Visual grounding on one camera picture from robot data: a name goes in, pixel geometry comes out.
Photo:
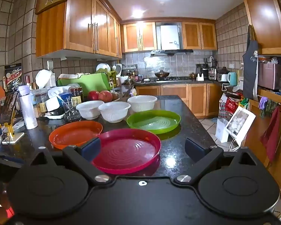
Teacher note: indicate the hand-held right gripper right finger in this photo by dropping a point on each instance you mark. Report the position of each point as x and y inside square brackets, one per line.
[194, 149]

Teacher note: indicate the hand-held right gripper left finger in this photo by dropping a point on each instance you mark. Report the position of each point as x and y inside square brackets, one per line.
[91, 149]

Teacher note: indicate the orange plastic plate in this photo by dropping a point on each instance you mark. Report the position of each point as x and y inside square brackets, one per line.
[72, 134]

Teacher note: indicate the red plastic plate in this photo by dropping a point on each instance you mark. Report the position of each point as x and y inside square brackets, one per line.
[128, 151]

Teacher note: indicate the white ribbed plastic bowl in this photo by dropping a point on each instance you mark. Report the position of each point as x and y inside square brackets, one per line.
[89, 110]
[113, 112]
[142, 103]

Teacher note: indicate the green plastic plate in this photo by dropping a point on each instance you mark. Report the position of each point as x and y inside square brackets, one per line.
[154, 121]

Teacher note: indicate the white paper bag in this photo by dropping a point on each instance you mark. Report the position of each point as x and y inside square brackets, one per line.
[221, 131]

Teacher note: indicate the clear drinking glass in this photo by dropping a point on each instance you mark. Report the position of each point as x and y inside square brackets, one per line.
[71, 112]

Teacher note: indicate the white flat tray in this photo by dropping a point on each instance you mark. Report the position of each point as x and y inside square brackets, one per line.
[55, 116]

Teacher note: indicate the patterned gift bag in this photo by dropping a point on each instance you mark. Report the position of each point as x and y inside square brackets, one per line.
[223, 109]

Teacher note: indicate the white picture box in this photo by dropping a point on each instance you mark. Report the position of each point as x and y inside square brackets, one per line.
[240, 124]

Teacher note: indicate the dark red apple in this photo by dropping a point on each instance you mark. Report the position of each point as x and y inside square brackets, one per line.
[93, 95]

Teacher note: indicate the wooden base cabinets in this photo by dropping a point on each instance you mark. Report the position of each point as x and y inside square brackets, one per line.
[178, 97]

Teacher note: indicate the dark sauce jar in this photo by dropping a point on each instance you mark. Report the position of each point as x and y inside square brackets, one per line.
[76, 96]

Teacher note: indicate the pink red apple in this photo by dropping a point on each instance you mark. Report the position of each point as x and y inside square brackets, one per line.
[105, 96]

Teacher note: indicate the dark round fruit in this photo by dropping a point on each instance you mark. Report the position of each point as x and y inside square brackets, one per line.
[114, 96]

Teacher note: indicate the red shopping bag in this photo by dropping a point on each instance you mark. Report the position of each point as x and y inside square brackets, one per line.
[231, 104]

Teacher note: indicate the small white box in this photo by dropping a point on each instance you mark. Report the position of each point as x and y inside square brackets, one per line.
[52, 103]

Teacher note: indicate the blue tissue pack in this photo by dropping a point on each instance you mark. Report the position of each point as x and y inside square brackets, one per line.
[60, 95]

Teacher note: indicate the green cutting board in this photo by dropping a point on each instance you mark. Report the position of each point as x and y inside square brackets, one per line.
[86, 84]

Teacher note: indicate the white knife block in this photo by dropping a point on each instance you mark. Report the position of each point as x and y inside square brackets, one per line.
[200, 76]

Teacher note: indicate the white thermos bottle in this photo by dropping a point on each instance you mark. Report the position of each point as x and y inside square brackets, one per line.
[27, 109]

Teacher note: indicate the white cloth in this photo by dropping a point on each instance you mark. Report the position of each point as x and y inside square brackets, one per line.
[69, 76]

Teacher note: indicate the red towel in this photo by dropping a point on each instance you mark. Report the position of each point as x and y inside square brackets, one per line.
[270, 133]

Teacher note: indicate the black coffee machine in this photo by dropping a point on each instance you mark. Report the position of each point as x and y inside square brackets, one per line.
[202, 71]

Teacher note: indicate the teal mug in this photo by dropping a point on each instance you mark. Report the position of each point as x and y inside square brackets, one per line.
[233, 79]

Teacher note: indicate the green dish rack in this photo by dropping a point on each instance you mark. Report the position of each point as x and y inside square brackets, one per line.
[105, 69]

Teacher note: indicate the dark wok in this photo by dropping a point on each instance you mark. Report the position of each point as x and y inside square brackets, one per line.
[162, 74]

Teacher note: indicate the yellow phone stand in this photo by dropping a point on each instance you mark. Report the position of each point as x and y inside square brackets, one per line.
[11, 133]

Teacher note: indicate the purple rubber gloves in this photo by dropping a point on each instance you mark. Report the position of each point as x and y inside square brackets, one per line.
[263, 103]

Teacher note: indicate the white lidded container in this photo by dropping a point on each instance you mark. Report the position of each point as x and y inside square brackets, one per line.
[43, 78]

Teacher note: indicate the black smartphone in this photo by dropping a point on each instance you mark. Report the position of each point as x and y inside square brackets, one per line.
[8, 109]

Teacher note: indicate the dark apron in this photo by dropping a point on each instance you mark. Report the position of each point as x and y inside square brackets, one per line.
[250, 72]

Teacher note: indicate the steel range hood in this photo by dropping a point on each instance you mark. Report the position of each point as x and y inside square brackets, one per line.
[172, 52]

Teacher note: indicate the pink kitchen appliance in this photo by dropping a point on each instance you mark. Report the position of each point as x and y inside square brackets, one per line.
[270, 75]

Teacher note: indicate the black tea package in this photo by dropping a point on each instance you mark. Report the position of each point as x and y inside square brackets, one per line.
[13, 77]

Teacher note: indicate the white water heater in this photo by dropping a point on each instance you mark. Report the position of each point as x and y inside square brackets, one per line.
[169, 37]

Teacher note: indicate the white wall socket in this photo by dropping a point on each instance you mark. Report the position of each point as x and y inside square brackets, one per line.
[50, 64]

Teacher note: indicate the wooden wall cabinet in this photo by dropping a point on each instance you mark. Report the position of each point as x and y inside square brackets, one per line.
[79, 21]
[199, 36]
[139, 37]

